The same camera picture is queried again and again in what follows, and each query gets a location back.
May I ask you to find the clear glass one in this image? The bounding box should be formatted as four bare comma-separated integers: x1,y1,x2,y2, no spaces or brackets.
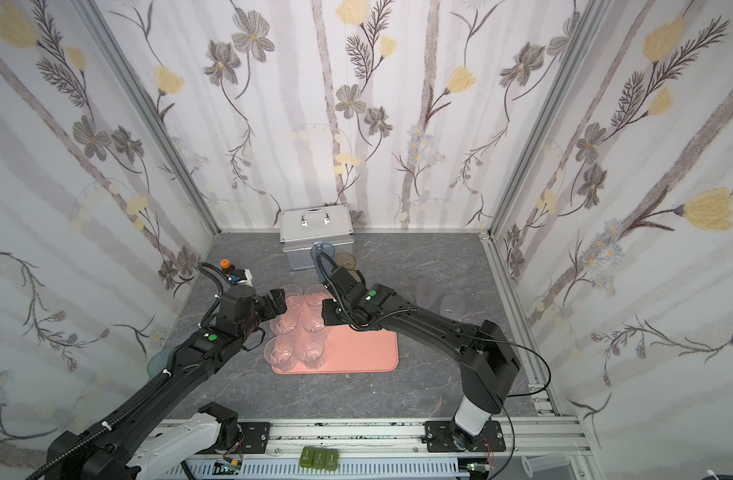
282,284,304,308

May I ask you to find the clear glass three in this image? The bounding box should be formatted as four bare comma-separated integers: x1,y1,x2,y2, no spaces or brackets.
270,310,300,336

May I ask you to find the clear glass four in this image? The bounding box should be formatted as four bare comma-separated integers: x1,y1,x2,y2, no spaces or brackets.
298,309,328,336

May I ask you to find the clear glass two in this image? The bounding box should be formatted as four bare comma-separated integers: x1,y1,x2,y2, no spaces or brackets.
304,284,332,315

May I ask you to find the clear glass five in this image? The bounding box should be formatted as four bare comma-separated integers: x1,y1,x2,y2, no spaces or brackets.
264,335,298,372

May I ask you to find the clear glass six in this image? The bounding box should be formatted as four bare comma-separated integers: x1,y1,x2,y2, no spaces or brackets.
294,336,326,370

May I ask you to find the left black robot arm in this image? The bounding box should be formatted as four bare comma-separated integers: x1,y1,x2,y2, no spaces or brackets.
30,285,288,479

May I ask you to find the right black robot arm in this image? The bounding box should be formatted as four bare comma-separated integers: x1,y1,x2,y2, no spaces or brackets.
316,266,545,452

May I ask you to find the pink plastic tray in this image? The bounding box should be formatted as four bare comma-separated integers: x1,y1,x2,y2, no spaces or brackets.
272,300,400,375

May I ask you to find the yellow plastic tumbler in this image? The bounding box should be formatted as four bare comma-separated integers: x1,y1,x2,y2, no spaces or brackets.
334,252,358,278

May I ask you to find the brown bottle orange cap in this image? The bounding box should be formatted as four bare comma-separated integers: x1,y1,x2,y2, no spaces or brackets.
220,259,234,274

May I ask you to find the blue plastic tumbler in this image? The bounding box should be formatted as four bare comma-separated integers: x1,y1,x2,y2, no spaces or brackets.
310,242,336,273

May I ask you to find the frosted white cup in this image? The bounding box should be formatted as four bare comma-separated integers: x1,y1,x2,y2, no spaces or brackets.
415,276,441,309
440,294,467,321

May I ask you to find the silver aluminium case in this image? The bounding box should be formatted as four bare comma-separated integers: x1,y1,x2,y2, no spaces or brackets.
280,205,354,271

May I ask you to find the teal plastic cup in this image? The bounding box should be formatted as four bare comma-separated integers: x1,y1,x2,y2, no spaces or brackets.
146,347,174,379

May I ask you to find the green terminal block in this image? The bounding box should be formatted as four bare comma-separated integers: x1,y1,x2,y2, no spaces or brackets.
298,447,340,472

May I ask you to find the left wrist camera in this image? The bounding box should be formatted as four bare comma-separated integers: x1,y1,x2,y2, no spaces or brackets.
226,269,254,287

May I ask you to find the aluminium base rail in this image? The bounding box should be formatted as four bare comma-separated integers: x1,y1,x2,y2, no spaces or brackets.
95,418,596,480

